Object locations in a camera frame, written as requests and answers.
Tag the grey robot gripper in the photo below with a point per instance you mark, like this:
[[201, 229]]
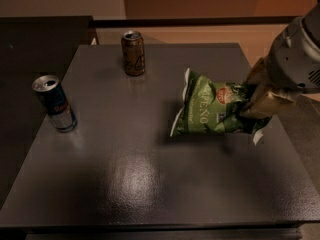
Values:
[[289, 64]]

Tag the green jalapeno chip bag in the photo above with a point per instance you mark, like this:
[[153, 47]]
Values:
[[214, 108]]

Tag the brown soda can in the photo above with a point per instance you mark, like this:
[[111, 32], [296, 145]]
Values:
[[133, 53]]

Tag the blue silver energy drink can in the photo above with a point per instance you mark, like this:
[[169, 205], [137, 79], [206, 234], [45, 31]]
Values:
[[50, 92]]

